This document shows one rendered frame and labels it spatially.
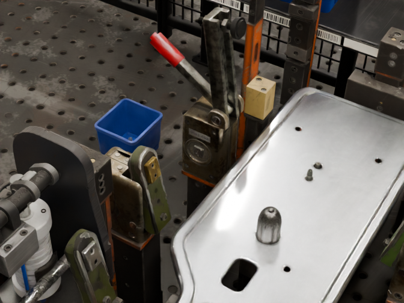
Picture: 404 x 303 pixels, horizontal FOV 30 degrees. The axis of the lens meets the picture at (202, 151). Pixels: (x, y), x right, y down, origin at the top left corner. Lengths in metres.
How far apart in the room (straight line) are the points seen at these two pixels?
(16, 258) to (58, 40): 1.13
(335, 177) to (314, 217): 0.09
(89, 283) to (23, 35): 1.10
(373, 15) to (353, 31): 0.07
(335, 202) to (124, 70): 0.84
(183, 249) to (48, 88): 0.84
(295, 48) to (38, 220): 0.63
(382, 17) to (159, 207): 0.59
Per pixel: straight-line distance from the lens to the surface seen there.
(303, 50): 1.34
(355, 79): 1.28
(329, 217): 1.04
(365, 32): 1.35
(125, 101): 1.54
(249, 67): 1.14
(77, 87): 1.73
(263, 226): 0.97
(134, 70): 1.77
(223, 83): 1.04
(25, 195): 0.81
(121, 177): 0.97
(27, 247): 0.81
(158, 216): 1.01
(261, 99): 1.13
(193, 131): 1.10
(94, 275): 0.90
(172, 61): 1.08
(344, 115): 1.20
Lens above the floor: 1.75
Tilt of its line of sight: 43 degrees down
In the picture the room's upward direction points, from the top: 2 degrees clockwise
